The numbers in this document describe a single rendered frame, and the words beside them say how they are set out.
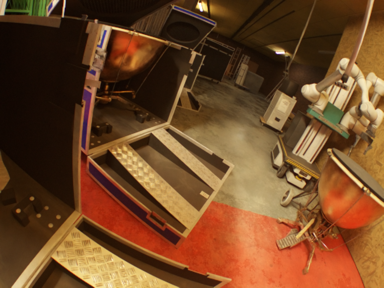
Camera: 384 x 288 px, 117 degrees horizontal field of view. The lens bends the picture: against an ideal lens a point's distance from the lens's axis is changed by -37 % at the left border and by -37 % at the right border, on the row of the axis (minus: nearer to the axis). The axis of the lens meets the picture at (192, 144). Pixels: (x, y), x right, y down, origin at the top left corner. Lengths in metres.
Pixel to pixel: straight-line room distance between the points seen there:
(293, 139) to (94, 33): 2.62
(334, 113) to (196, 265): 2.31
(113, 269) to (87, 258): 0.12
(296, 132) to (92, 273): 2.66
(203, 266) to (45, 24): 1.33
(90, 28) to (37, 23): 0.28
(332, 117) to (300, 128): 0.48
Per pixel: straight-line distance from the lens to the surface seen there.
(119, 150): 1.38
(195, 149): 1.91
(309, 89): 2.26
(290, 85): 4.60
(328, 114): 2.63
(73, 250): 0.88
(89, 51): 0.57
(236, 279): 1.22
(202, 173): 1.65
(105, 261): 0.88
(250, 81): 12.11
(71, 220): 0.94
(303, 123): 2.75
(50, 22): 0.73
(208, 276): 0.99
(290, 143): 2.79
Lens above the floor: 0.96
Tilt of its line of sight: 26 degrees down
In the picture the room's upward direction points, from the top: 23 degrees clockwise
